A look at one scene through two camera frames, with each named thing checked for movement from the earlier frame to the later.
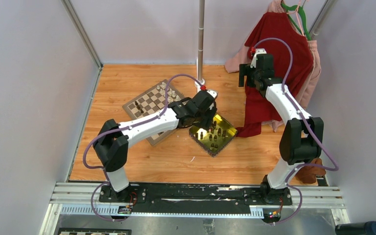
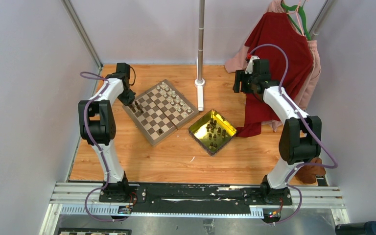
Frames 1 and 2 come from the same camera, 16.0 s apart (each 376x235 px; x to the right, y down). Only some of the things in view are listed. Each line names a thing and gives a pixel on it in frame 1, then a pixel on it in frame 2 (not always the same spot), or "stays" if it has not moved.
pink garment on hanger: [242, 57] stays
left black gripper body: [204, 119] -> [126, 97]
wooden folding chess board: [151, 102] stays
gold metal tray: [213, 140] stays
